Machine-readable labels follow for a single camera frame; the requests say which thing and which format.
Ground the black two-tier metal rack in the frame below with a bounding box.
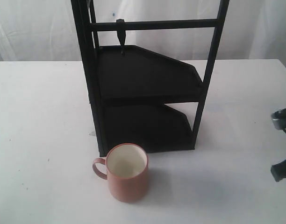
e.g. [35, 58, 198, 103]
[71, 0, 229, 157]

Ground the terracotta pink ceramic mug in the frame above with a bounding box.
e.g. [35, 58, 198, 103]
[92, 143, 149, 203]

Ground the white backdrop curtain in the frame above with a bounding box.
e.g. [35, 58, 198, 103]
[0, 0, 286, 66]

